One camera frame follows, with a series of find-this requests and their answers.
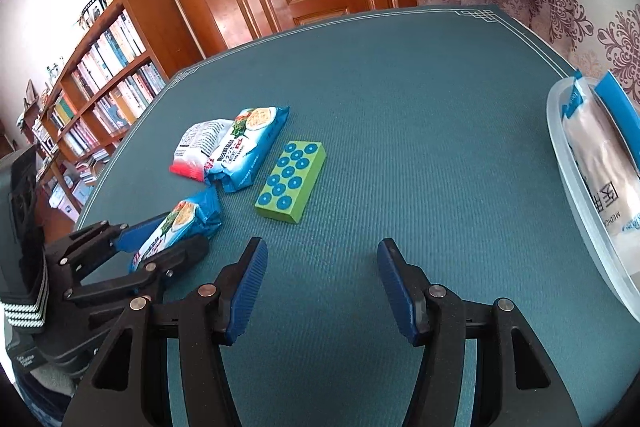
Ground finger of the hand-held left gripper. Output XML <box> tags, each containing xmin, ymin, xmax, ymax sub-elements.
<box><xmin>62</xmin><ymin>234</ymin><xmax>211</xmax><ymax>308</ymax></box>
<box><xmin>45</xmin><ymin>214</ymin><xmax>168</xmax><ymax>280</ymax></box>

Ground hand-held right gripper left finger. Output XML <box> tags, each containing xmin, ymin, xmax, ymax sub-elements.
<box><xmin>61</xmin><ymin>237</ymin><xmax>268</xmax><ymax>427</ymax></box>

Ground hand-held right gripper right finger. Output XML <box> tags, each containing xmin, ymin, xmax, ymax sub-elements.
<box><xmin>376</xmin><ymin>238</ymin><xmax>583</xmax><ymax>427</ymax></box>

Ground blue snack packet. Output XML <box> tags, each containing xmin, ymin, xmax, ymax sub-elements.
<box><xmin>206</xmin><ymin>106</ymin><xmax>291</xmax><ymax>194</ymax></box>
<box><xmin>129</xmin><ymin>187</ymin><xmax>223</xmax><ymax>275</ymax></box>

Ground clear plastic bin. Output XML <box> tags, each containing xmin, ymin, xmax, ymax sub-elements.
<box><xmin>546</xmin><ymin>69</ymin><xmax>640</xmax><ymax>313</ymax></box>

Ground white face mask packet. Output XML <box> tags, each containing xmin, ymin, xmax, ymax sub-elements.
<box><xmin>560</xmin><ymin>74</ymin><xmax>640</xmax><ymax>268</ymax></box>

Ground blue box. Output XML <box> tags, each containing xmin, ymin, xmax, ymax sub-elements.
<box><xmin>592</xmin><ymin>71</ymin><xmax>640</xmax><ymax>142</ymax></box>

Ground white floor storage box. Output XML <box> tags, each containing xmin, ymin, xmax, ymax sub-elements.
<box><xmin>47</xmin><ymin>182</ymin><xmax>96</xmax><ymax>215</ymax></box>

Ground red white snack packet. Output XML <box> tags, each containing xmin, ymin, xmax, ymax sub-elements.
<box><xmin>169</xmin><ymin>119</ymin><xmax>236</xmax><ymax>182</ymax></box>

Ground green dotted block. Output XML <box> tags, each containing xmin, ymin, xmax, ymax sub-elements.
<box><xmin>254</xmin><ymin>139</ymin><xmax>328</xmax><ymax>225</ymax></box>

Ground teal table cover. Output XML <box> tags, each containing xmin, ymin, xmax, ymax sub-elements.
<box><xmin>75</xmin><ymin>4</ymin><xmax>640</xmax><ymax>427</ymax></box>

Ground rows of shelved books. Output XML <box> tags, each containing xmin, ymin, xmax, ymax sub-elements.
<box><xmin>30</xmin><ymin>12</ymin><xmax>168</xmax><ymax>202</ymax></box>

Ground wooden bookshelf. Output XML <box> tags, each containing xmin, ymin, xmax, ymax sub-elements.
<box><xmin>17</xmin><ymin>0</ymin><xmax>206</xmax><ymax>215</ymax></box>

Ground film strip picture frame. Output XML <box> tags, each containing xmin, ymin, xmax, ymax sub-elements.
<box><xmin>80</xmin><ymin>0</ymin><xmax>108</xmax><ymax>25</ymax></box>

